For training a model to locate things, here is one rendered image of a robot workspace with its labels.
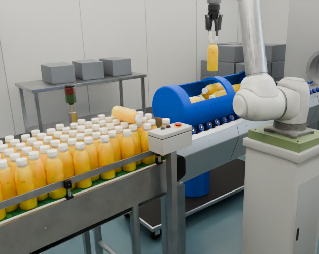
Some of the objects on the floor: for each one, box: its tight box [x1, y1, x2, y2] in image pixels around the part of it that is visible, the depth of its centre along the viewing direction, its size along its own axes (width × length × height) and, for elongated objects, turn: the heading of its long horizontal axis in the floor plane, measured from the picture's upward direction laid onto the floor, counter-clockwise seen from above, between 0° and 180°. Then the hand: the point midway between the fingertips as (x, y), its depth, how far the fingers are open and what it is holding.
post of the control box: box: [166, 151, 178, 254], centre depth 180 cm, size 4×4×100 cm
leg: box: [161, 191, 169, 254], centre depth 228 cm, size 6×6×63 cm
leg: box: [177, 183, 186, 254], centre depth 218 cm, size 6×6×63 cm
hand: (212, 36), depth 224 cm, fingers closed on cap, 4 cm apart
